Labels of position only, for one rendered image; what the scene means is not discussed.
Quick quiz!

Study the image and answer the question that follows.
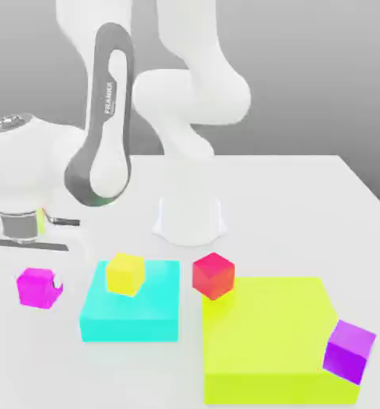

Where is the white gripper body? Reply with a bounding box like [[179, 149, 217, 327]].
[[0, 236, 82, 260]]

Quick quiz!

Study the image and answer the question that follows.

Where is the small magenta cube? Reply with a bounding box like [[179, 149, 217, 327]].
[[16, 267, 64, 310]]

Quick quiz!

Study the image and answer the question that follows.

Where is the small yellow cube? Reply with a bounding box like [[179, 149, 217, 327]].
[[105, 252, 146, 298]]

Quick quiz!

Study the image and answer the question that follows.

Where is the small red cube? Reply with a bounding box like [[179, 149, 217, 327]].
[[192, 252, 236, 302]]

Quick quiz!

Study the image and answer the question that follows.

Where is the small purple cube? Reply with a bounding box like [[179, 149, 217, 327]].
[[323, 319, 378, 386]]

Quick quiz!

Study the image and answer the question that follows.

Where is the large cyan box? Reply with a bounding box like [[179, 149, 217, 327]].
[[78, 260, 181, 343]]

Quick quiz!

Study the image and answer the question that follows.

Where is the large lime box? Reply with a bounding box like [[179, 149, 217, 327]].
[[201, 276, 361, 406]]

